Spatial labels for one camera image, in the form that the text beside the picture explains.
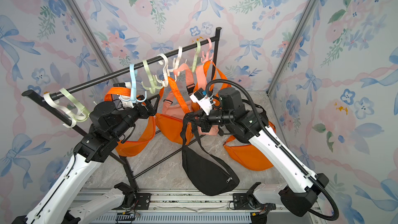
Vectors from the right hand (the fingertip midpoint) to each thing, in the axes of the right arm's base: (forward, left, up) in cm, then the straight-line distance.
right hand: (190, 116), depth 60 cm
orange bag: (0, -30, -38) cm, 48 cm away
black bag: (-13, -9, -29) cm, 33 cm away
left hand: (+6, +15, +5) cm, 17 cm away
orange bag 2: (+12, +15, -25) cm, 32 cm away
